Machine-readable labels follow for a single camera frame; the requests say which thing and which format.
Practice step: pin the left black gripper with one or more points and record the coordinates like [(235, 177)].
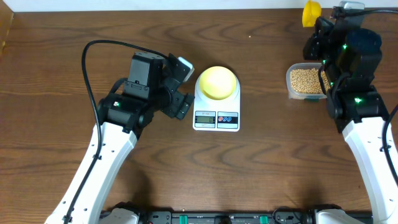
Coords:
[(171, 109)]

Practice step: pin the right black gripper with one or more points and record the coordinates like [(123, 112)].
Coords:
[(323, 29)]

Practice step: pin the yellow measuring scoop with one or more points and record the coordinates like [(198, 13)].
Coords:
[(312, 10)]

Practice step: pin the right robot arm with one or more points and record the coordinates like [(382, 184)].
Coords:
[(350, 55)]

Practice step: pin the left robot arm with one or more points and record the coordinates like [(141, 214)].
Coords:
[(120, 120)]

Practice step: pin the yellow plastic bowl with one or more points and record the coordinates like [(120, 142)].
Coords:
[(217, 83)]

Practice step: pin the white digital kitchen scale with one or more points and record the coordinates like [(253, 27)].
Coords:
[(217, 115)]

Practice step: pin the clear plastic container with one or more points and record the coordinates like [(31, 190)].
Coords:
[(301, 96)]

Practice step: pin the soybeans in container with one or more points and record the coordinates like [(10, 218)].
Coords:
[(306, 81)]

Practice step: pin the green tape piece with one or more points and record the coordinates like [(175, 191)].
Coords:
[(312, 99)]

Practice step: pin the wooden side panel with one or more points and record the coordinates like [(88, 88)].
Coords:
[(6, 18)]

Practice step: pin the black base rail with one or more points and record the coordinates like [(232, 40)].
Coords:
[(280, 215)]

